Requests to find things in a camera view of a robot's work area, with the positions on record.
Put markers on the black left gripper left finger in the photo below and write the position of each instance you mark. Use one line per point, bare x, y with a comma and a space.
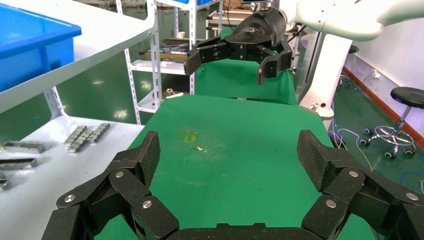
129, 185

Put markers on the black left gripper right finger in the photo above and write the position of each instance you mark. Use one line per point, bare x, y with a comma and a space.
344, 185

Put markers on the blue plastic bin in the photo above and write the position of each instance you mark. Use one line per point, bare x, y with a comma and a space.
26, 43

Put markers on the white metal shelf rack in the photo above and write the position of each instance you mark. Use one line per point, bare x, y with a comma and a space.
99, 33

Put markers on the white robot torso column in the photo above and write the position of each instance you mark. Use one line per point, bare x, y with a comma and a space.
326, 73

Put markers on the white slotted storage rack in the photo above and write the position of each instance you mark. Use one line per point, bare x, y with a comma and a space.
165, 68

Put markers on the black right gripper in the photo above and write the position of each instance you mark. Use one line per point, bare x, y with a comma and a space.
255, 33

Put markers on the grey metal bar part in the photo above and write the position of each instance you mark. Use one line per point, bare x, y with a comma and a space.
18, 163
24, 147

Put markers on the small white cup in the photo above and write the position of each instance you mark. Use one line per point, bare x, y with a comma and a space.
181, 34

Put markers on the dark flat parts pile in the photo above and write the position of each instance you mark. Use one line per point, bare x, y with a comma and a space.
169, 49

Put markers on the black stool with casters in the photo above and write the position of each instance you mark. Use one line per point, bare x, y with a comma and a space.
353, 49

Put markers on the grey metal comb part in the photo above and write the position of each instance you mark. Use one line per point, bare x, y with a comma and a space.
80, 141
98, 133
75, 136

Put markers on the black stool with chrome base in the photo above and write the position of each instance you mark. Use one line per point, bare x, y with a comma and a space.
409, 96

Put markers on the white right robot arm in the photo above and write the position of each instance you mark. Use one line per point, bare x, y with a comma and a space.
348, 20

